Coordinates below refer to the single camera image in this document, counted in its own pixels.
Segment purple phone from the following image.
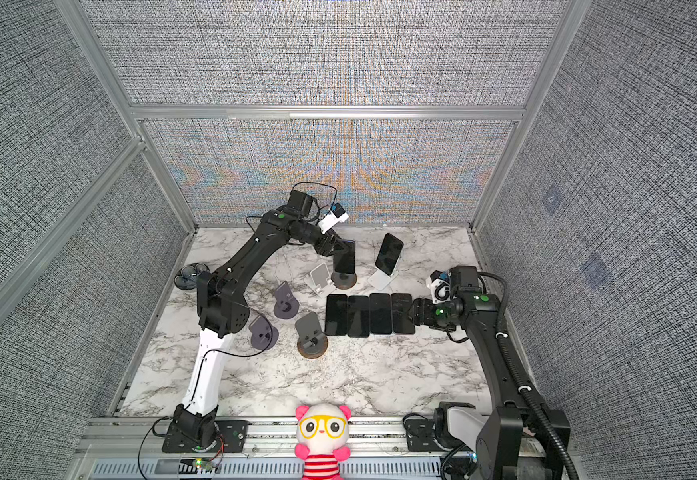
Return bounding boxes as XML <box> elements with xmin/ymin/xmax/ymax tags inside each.
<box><xmin>391</xmin><ymin>293</ymin><xmax>415</xmax><ymax>335</ymax></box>

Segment black phone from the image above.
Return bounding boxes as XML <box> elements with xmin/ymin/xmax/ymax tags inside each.
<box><xmin>324</xmin><ymin>294</ymin><xmax>348</xmax><ymax>336</ymax></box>
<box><xmin>375</xmin><ymin>233</ymin><xmax>404</xmax><ymax>276</ymax></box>
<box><xmin>332</xmin><ymin>240</ymin><xmax>356</xmax><ymax>275</ymax></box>
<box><xmin>348</xmin><ymin>295</ymin><xmax>370</xmax><ymax>338</ymax></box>

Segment blue phone mid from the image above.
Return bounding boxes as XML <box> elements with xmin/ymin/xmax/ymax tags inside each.
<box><xmin>369</xmin><ymin>293</ymin><xmax>393</xmax><ymax>335</ymax></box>

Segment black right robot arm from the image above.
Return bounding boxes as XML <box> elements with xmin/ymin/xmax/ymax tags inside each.
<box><xmin>406</xmin><ymin>266</ymin><xmax>579</xmax><ymax>479</ymax></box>

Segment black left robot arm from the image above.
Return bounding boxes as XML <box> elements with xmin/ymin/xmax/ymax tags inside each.
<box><xmin>166</xmin><ymin>189</ymin><xmax>348</xmax><ymax>452</ymax></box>

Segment white stand centre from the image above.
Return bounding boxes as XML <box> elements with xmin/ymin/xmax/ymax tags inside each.
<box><xmin>306</xmin><ymin>263</ymin><xmax>336</xmax><ymax>298</ymax></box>

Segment white stand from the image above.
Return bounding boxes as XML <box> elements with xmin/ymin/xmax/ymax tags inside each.
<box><xmin>306</xmin><ymin>263</ymin><xmax>336</xmax><ymax>298</ymax></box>
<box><xmin>368</xmin><ymin>269</ymin><xmax>397</xmax><ymax>291</ymax></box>

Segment wooden grey stand back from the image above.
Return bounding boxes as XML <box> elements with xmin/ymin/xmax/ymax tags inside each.
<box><xmin>330</xmin><ymin>272</ymin><xmax>357</xmax><ymax>290</ymax></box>

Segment white stand back right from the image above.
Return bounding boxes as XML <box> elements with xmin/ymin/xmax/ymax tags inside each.
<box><xmin>368</xmin><ymin>269</ymin><xmax>397</xmax><ymax>291</ymax></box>

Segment purple stand mid left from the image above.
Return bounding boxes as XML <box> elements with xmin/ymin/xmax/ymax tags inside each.
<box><xmin>274</xmin><ymin>282</ymin><xmax>300</xmax><ymax>320</ymax></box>

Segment wooden round phone stand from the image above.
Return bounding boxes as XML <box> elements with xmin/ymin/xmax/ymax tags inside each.
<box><xmin>296</xmin><ymin>312</ymin><xmax>328</xmax><ymax>360</ymax></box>

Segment purple stand front left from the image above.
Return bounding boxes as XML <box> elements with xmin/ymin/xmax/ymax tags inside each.
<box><xmin>248</xmin><ymin>315</ymin><xmax>280</xmax><ymax>351</ymax></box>

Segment grey round fan object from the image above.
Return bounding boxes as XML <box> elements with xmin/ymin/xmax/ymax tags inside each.
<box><xmin>174</xmin><ymin>262</ymin><xmax>210</xmax><ymax>291</ymax></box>

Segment pink white plush toy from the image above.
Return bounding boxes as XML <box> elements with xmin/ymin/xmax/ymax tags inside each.
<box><xmin>294</xmin><ymin>403</ymin><xmax>352</xmax><ymax>480</ymax></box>

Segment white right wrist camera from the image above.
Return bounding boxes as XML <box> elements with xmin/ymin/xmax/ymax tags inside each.
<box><xmin>426</xmin><ymin>270</ymin><xmax>450</xmax><ymax>304</ymax></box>

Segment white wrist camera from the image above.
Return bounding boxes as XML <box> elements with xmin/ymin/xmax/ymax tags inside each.
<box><xmin>318</xmin><ymin>203</ymin><xmax>348</xmax><ymax>234</ymax></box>
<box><xmin>426</xmin><ymin>270</ymin><xmax>450</xmax><ymax>304</ymax></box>

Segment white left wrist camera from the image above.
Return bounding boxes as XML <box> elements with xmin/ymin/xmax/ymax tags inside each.
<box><xmin>318</xmin><ymin>203</ymin><xmax>348</xmax><ymax>234</ymax></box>

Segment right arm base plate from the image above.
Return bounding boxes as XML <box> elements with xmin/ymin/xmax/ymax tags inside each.
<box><xmin>402</xmin><ymin>416</ymin><xmax>445</xmax><ymax>453</ymax></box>

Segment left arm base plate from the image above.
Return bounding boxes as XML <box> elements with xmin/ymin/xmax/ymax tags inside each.
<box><xmin>162</xmin><ymin>420</ymin><xmax>250</xmax><ymax>454</ymax></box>

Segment aluminium front rail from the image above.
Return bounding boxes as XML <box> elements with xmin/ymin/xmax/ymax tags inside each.
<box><xmin>65</xmin><ymin>415</ymin><xmax>583</xmax><ymax>480</ymax></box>

